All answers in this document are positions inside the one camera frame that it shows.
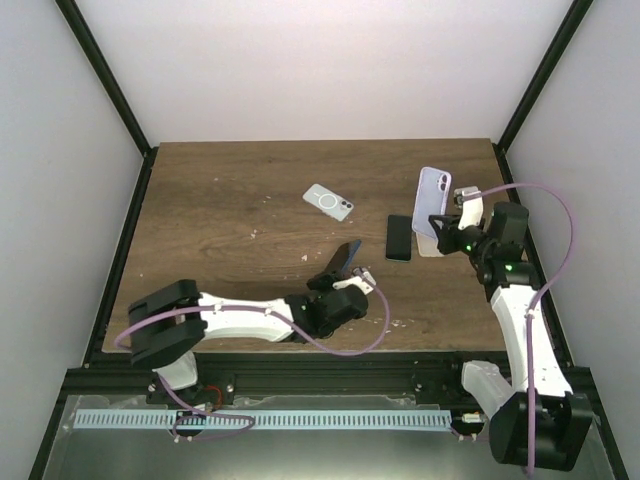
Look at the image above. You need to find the beige phone case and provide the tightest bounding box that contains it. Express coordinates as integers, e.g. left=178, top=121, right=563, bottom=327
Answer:
left=415, top=233, right=443, bottom=258

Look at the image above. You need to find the dark teal phone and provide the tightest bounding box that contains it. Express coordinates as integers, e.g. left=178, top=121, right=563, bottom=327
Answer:
left=385, top=215, right=412, bottom=262

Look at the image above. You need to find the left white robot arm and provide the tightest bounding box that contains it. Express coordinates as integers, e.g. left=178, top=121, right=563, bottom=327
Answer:
left=114, top=269, right=376, bottom=404

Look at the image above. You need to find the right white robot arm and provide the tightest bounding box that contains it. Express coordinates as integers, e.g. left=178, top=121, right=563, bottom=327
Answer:
left=429, top=199, right=593, bottom=471

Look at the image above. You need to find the metal front plate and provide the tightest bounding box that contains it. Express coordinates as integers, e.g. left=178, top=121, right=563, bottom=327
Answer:
left=41, top=394, right=617, bottom=480

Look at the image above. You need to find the light blue slotted cable duct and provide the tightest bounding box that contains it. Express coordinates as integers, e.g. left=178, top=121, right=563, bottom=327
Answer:
left=73, top=409, right=452, bottom=431

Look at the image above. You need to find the right black frame post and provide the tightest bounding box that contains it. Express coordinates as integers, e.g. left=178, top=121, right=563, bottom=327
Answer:
left=497, top=0, right=593, bottom=152

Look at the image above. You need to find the black frame post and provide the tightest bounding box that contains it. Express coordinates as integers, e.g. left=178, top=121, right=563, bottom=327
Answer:
left=497, top=0, right=593, bottom=152
left=53, top=0, right=153, bottom=159

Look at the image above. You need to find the left black frame post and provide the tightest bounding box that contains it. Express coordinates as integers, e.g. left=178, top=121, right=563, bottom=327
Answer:
left=53, top=0, right=153, bottom=159

